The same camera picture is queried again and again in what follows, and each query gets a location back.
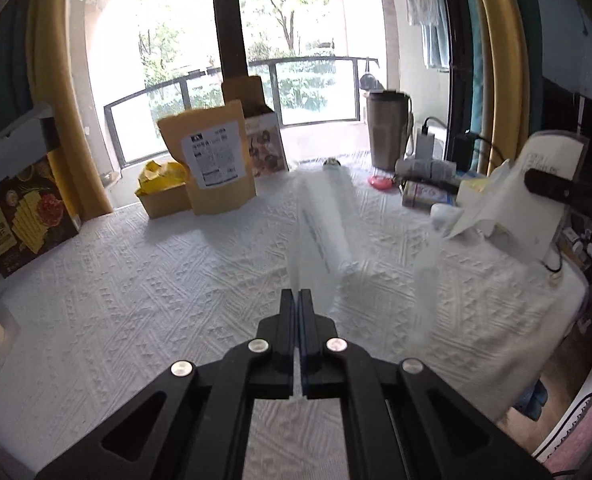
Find small brown cardboard box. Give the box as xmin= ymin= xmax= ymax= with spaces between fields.
xmin=135 ymin=180 xmax=194 ymax=219

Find white power bank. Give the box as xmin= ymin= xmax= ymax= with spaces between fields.
xmin=430 ymin=202 xmax=461 ymax=231

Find kraft pouch with white label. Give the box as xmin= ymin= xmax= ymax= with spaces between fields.
xmin=157 ymin=100 xmax=257 ymax=216

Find white charger with cable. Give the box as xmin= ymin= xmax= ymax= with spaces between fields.
xmin=415 ymin=130 xmax=434 ymax=161

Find white cardboard box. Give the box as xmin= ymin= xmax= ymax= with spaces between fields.
xmin=0 ymin=101 xmax=59 ymax=171

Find white power strip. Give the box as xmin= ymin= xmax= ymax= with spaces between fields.
xmin=558 ymin=227 xmax=592 ymax=266

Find dark cracker snack box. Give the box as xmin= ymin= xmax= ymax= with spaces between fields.
xmin=0 ymin=150 xmax=82 ymax=278

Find black power adapter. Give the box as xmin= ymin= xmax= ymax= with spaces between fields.
xmin=453 ymin=132 xmax=480 ymax=171

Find pink cloth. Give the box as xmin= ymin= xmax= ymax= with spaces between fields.
xmin=546 ymin=395 xmax=592 ymax=480

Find yellow tissue pack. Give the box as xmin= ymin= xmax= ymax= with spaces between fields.
xmin=446 ymin=160 xmax=514 ymax=241

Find white textured tablecloth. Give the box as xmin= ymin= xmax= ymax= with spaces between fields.
xmin=0 ymin=150 xmax=589 ymax=480

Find large clear plastic bag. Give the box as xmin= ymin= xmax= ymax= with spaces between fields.
xmin=286 ymin=167 xmax=444 ymax=356

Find black glossy object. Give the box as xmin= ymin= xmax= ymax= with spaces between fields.
xmin=406 ymin=172 xmax=459 ymax=192

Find white frosted plastic bag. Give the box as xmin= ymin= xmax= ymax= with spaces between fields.
xmin=496 ymin=130 xmax=590 ymax=263

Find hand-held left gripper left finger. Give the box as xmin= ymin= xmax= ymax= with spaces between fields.
xmin=36 ymin=289 xmax=297 ymax=480

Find plain brown cardboard box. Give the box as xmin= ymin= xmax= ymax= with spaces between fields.
xmin=221 ymin=76 xmax=264 ymax=111

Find hanging grey clothes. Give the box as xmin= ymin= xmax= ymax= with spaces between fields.
xmin=406 ymin=0 xmax=449 ymax=68

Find yellow curtain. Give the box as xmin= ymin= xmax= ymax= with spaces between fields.
xmin=468 ymin=0 xmax=526 ymax=176
xmin=28 ymin=0 xmax=114 ymax=221

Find open white food-print carton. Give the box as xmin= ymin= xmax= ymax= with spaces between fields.
xmin=243 ymin=105 xmax=291 ymax=178

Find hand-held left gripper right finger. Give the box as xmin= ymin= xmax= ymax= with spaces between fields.
xmin=299 ymin=289 xmax=554 ymax=480

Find stainless steel tumbler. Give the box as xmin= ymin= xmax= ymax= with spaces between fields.
xmin=366 ymin=90 xmax=411 ymax=171

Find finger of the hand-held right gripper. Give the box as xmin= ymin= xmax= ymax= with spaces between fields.
xmin=524 ymin=167 xmax=592 ymax=211

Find yellow plastic bag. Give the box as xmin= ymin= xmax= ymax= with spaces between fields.
xmin=135 ymin=159 xmax=189 ymax=196

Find blue cloth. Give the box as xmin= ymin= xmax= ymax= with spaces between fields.
xmin=518 ymin=380 xmax=549 ymax=421

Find teal curtain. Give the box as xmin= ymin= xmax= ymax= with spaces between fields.
xmin=0 ymin=0 xmax=42 ymax=136
xmin=458 ymin=0 xmax=491 ymax=136

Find playing card box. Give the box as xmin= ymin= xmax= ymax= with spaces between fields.
xmin=402 ymin=180 xmax=449 ymax=209

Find balcony railing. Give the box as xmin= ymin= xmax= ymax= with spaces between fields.
xmin=103 ymin=55 xmax=371 ymax=168

